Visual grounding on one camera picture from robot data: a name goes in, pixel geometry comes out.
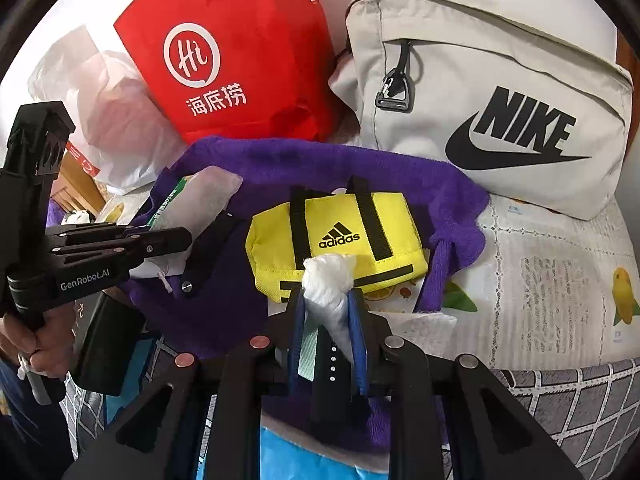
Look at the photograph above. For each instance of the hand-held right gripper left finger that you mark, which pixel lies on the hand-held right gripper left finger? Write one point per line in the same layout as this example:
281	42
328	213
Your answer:
297	340

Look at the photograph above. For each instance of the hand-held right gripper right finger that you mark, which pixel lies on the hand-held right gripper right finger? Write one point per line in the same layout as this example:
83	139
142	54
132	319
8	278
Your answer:
360	345

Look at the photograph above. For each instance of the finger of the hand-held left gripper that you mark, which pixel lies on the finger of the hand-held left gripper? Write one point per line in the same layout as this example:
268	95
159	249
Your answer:
150	252
100	234

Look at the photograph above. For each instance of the light green cloth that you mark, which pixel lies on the light green cloth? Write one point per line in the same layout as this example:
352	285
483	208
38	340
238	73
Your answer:
307	350

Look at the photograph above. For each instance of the green snack packet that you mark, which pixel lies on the green snack packet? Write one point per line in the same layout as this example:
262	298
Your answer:
167	205

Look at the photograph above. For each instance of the lemon print packet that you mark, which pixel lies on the lemon print packet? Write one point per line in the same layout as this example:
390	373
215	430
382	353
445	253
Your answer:
395	295

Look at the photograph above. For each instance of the clear plastic bag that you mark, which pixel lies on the clear plastic bag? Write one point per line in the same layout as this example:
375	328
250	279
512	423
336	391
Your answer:
210	190

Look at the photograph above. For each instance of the yellow mini duffel bag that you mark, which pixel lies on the yellow mini duffel bag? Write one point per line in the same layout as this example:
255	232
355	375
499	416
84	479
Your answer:
280	240

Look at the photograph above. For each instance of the person's left hand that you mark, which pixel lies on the person's left hand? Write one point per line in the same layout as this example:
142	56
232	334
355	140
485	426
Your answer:
50	345

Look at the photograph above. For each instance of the white flower print pillow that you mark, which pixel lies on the white flower print pillow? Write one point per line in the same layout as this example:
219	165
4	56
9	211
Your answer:
77	217

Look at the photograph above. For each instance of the dark tin box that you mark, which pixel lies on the dark tin box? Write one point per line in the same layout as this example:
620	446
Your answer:
105	340

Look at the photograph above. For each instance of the white plastic shopping bag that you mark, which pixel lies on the white plastic shopping bag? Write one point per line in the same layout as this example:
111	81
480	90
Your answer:
115	110

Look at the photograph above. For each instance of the blue flat box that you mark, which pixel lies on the blue flat box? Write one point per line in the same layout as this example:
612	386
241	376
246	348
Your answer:
147	375

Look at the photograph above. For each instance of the purple towel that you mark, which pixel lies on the purple towel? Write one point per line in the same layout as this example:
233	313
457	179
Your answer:
300	165

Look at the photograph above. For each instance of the person's blue trousers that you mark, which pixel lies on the person's blue trousers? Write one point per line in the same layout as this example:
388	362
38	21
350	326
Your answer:
25	435

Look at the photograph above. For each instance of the grey checked blanket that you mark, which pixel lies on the grey checked blanket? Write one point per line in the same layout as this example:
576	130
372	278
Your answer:
575	410

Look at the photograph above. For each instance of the red paper bag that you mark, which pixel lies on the red paper bag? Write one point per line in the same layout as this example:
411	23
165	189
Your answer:
250	35

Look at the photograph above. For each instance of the beige waist bag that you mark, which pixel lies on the beige waist bag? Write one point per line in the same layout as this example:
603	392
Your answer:
450	60

